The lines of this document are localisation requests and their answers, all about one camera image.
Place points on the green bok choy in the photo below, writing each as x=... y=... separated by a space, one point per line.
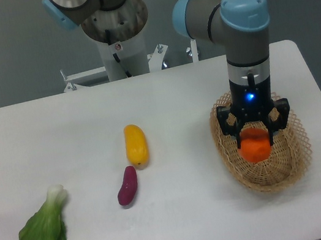
x=47 y=223

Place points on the yellow mango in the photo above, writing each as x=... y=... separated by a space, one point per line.
x=136 y=146

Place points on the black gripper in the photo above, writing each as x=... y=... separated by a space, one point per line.
x=252 y=104

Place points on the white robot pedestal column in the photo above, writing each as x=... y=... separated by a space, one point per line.
x=118 y=35

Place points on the woven wicker basket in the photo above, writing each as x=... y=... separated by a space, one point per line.
x=289 y=159

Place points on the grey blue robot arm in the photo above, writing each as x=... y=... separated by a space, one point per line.
x=241 y=26

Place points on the orange fruit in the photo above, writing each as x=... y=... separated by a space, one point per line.
x=255 y=145

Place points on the purple sweet potato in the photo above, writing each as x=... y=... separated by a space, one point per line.
x=129 y=186

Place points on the white metal base frame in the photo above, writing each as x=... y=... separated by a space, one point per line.
x=156 y=61

